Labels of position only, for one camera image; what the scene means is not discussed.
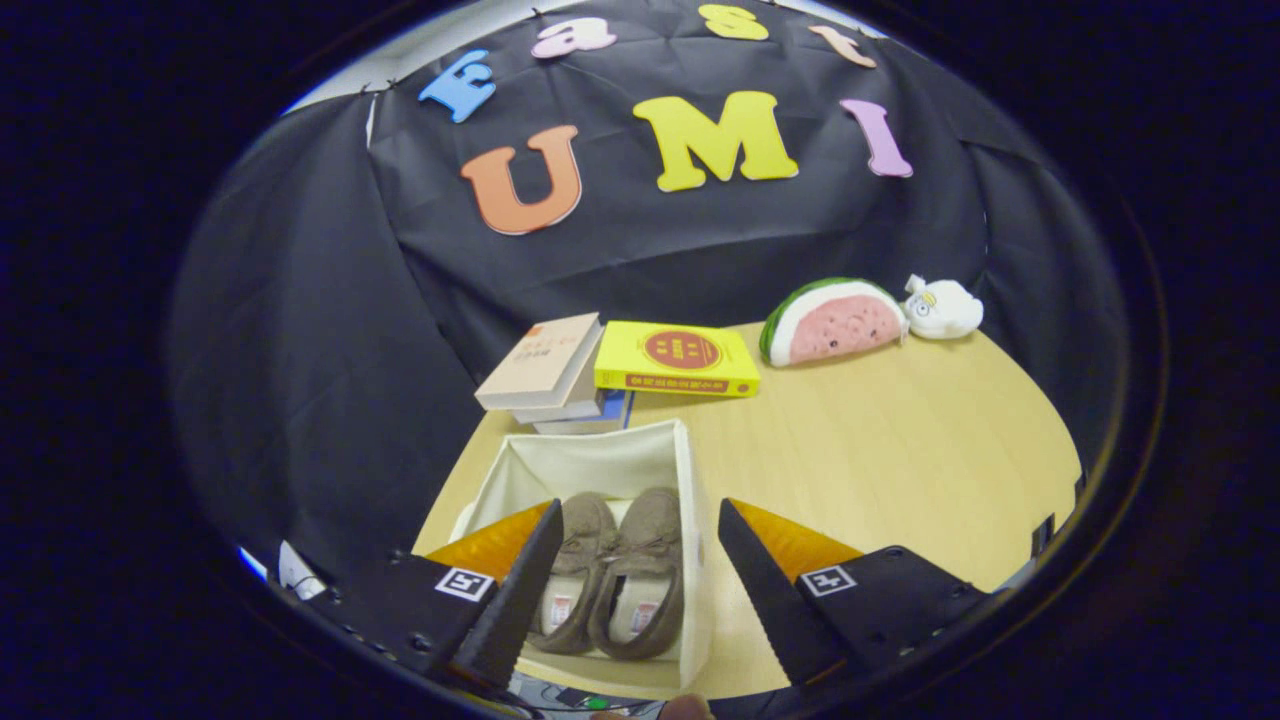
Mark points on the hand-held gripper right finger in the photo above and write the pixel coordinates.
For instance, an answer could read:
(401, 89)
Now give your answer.
(770, 600)

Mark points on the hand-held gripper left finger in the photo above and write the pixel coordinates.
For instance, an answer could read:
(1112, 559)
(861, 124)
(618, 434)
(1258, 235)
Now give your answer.
(510, 605)

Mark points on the brown suede shoe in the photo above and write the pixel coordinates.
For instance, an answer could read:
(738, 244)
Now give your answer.
(578, 560)
(645, 570)

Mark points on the cream fabric storage box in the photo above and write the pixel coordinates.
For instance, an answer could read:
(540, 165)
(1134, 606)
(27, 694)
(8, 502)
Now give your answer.
(600, 460)

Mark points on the white book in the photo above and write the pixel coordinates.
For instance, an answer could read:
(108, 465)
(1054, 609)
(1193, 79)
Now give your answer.
(565, 408)

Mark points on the white side desk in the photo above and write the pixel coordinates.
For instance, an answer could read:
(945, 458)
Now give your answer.
(298, 572)

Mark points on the blue book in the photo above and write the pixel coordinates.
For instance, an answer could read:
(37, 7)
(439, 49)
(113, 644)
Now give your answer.
(610, 410)

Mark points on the beige book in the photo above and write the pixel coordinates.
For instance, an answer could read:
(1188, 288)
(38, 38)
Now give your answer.
(540, 360)

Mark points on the yellow book red circle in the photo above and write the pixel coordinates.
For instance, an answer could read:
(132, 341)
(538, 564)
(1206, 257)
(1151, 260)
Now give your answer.
(680, 355)

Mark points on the watermelon slice plush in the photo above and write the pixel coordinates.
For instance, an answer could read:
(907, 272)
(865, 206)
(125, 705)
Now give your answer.
(840, 325)

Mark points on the white plush toy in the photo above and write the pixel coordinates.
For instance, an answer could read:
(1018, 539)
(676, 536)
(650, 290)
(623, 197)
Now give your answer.
(945, 310)

